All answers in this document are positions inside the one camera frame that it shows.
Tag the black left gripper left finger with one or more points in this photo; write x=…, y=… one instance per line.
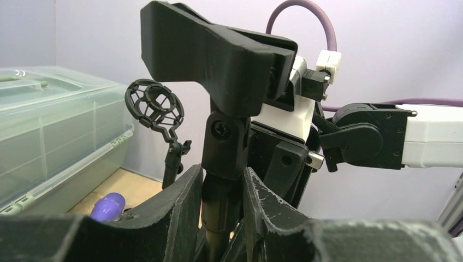
x=162, y=228

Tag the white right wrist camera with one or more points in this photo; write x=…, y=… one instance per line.
x=296, y=101

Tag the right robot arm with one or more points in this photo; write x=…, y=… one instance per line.
x=389, y=136

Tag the black round-base clamp stand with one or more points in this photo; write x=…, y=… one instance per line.
x=240, y=70

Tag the translucent green storage box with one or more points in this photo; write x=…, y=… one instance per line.
x=63, y=133

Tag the black tripod microphone stand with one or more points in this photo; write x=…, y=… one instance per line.
x=157, y=108

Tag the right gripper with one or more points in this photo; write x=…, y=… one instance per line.
x=282, y=160

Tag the purple microphone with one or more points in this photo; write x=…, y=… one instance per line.
x=109, y=207

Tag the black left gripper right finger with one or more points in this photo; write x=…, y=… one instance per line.
x=276, y=231

